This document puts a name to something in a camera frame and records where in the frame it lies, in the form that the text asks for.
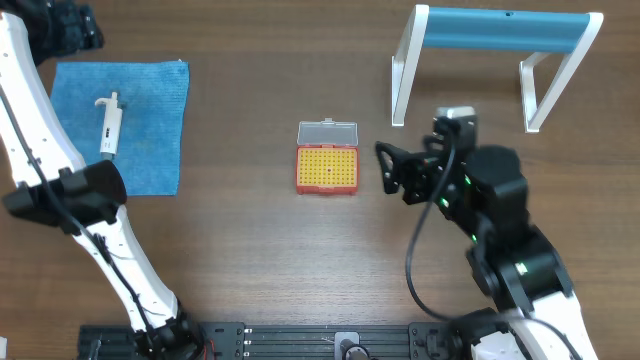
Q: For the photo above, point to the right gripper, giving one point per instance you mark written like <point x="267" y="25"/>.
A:
<point x="420" y="175"/>

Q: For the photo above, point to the white pipette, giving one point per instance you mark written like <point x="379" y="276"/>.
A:
<point x="111" y="127"/>

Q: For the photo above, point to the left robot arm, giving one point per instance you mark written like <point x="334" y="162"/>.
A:
<point x="30" y="115"/>

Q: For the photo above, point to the red and yellow tip box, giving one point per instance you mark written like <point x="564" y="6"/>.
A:
<point x="327" y="167"/>

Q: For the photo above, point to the white and blue stand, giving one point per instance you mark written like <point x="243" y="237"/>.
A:
<point x="500" y="30"/>

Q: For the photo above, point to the blue cloth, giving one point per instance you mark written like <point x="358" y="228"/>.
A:
<point x="150" y="125"/>

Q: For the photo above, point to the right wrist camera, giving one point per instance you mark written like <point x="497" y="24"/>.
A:
<point x="456" y="113"/>

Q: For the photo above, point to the mounting rail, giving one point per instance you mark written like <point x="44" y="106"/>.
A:
<point x="290" y="342"/>

